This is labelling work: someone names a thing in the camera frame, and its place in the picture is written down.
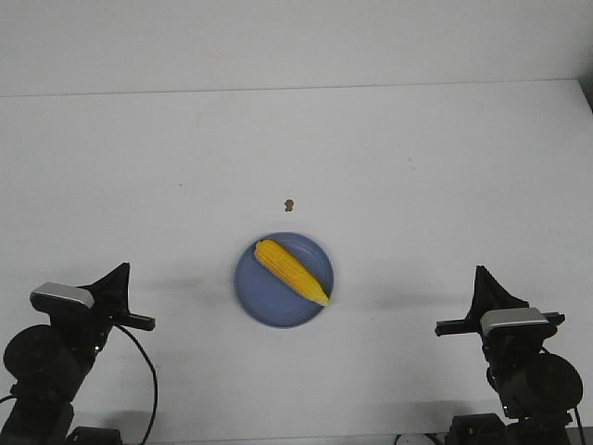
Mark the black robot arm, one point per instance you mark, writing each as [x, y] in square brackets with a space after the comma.
[50, 361]
[539, 391]

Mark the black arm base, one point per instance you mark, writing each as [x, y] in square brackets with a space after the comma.
[476, 429]
[87, 435]

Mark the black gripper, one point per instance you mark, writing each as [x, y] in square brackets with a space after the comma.
[111, 297]
[494, 297]

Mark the blue round plate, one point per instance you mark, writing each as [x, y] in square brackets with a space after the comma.
[269, 300]

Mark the yellow corn cob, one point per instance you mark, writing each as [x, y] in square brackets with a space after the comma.
[286, 268]

